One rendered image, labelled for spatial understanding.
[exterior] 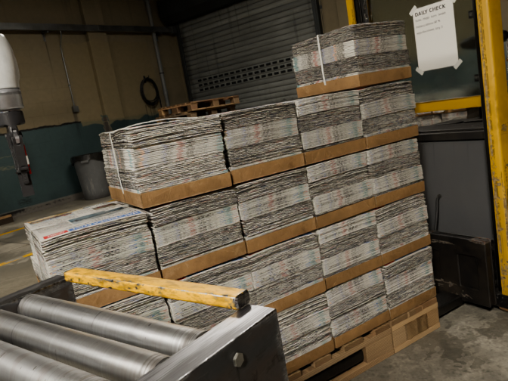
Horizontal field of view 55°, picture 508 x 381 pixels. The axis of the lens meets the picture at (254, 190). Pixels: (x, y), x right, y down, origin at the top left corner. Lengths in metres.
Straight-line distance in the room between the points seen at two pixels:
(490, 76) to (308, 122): 0.81
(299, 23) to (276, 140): 7.42
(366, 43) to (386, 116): 0.28
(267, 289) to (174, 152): 0.56
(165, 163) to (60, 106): 7.67
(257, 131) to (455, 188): 1.25
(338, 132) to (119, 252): 0.86
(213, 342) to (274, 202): 1.05
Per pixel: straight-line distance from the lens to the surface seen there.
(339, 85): 1.93
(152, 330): 0.68
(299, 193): 1.67
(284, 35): 9.13
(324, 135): 1.72
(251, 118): 1.56
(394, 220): 1.98
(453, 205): 2.56
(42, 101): 8.90
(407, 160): 2.03
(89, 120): 9.30
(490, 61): 2.16
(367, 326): 1.98
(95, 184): 8.49
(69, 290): 1.03
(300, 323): 1.75
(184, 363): 0.57
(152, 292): 0.79
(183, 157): 1.43
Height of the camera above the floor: 1.06
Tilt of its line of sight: 10 degrees down
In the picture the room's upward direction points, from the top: 10 degrees counter-clockwise
